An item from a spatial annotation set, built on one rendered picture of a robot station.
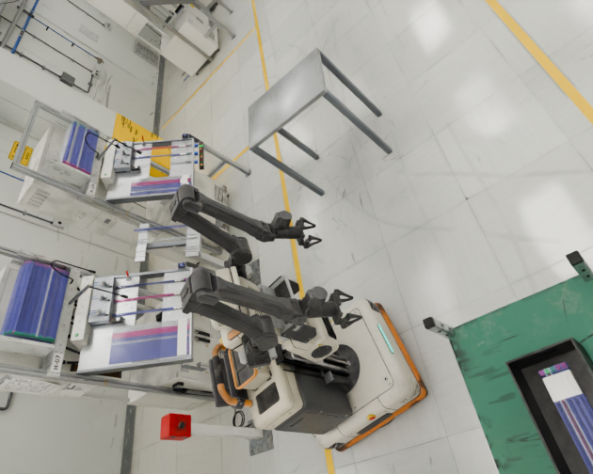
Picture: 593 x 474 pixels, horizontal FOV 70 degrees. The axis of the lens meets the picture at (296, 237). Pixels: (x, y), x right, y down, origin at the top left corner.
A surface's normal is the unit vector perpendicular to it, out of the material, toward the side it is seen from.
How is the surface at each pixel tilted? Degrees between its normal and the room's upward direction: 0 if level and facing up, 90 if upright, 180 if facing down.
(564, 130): 0
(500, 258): 0
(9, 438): 90
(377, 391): 0
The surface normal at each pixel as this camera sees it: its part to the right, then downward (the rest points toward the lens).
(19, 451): 0.72, -0.49
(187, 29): 0.14, 0.79
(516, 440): -0.68, -0.36
